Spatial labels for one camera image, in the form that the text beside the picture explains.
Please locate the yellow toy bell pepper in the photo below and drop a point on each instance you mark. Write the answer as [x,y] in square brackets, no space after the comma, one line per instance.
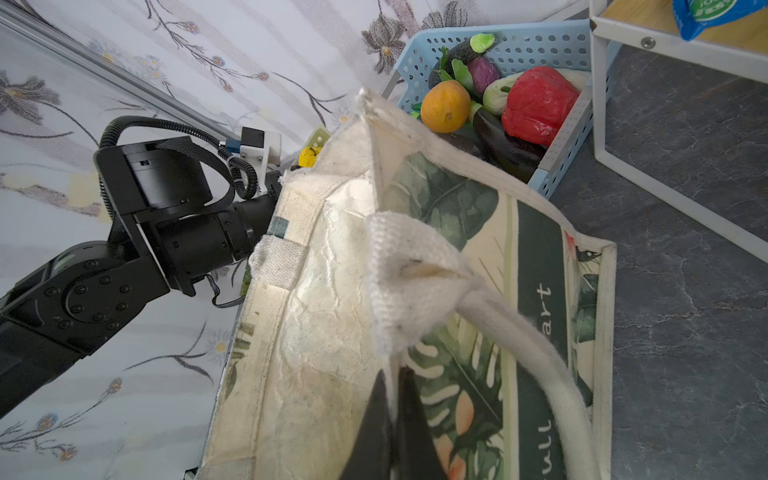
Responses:
[308,156]

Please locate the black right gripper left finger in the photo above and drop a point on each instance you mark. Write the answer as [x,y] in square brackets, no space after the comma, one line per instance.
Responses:
[370,458]

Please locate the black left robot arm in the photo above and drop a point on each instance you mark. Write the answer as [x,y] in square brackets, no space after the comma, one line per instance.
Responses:
[183,204]

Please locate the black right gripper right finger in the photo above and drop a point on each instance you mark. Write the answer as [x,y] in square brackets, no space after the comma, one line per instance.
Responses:
[417,457]

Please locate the blue plastic vegetable basket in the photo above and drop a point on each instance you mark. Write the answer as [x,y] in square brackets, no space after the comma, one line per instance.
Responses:
[438,55]

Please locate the floral canvas tote bag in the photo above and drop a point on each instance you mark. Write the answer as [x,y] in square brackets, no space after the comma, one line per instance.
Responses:
[399,250]

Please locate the orange toy tangerine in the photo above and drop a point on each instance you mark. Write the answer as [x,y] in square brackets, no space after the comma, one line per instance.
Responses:
[446,107]

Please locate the dark toy eggplant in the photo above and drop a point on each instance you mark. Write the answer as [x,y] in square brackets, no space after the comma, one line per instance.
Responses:
[515,156]

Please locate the red toy bell pepper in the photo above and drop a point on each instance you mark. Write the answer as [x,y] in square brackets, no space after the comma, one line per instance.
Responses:
[537,105]

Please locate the blue M&M candy bag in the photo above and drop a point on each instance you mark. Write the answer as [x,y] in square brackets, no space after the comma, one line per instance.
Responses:
[692,17]

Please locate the white wire wooden shelf rack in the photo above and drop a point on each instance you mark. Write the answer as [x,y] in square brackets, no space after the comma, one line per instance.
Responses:
[685,121]

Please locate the white green toy radish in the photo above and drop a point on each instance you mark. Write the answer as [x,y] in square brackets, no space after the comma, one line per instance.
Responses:
[495,95]

